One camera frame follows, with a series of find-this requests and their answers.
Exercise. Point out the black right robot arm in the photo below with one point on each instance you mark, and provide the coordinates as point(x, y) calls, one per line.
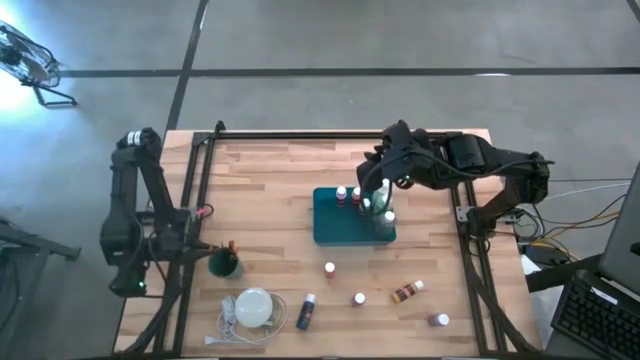
point(500, 170)

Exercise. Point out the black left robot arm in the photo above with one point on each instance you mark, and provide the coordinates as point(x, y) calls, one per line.
point(125, 200)

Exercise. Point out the teal plastic cup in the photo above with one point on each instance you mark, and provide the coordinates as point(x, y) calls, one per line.
point(223, 267)

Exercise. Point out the small red paint bottle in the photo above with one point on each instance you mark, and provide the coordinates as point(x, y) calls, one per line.
point(356, 192)

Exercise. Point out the magenta paint bottle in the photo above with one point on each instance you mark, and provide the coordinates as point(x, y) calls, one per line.
point(358, 299)

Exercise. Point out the black aluminium table frame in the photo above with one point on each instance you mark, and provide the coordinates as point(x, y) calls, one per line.
point(300, 135)

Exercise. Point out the grey side desk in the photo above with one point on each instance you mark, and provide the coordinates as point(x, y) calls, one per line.
point(35, 245)

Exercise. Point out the black mount clamp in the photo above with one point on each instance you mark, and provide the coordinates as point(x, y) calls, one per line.
point(219, 126)

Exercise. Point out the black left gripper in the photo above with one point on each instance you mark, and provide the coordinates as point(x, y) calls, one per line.
point(167, 244)

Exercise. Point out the teal plastic bin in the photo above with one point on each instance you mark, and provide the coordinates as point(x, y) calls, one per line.
point(335, 225)

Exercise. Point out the blue power strip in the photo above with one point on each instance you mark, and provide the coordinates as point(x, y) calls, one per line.
point(545, 254)

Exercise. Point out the yellow paint bottle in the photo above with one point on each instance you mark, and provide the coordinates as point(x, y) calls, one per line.
point(406, 292)

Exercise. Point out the large white paint bottle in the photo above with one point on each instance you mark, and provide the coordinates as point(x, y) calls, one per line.
point(385, 186)

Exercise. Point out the purple paint bottle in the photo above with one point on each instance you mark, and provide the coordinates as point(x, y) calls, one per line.
point(438, 320)

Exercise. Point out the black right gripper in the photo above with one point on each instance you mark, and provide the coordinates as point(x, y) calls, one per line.
point(400, 150)

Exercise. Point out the orange paint bottle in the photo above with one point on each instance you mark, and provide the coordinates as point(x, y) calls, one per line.
point(329, 270)

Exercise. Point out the small teal paint bottle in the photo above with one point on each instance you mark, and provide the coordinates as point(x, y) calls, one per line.
point(365, 204)

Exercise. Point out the large dark blue paint bottle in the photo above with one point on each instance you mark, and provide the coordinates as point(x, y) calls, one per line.
point(387, 221)

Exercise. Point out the black keyboard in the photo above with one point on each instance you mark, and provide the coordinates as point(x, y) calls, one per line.
point(595, 315)

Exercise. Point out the steel table lamp white shade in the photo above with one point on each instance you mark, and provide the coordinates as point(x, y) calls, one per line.
point(253, 307)

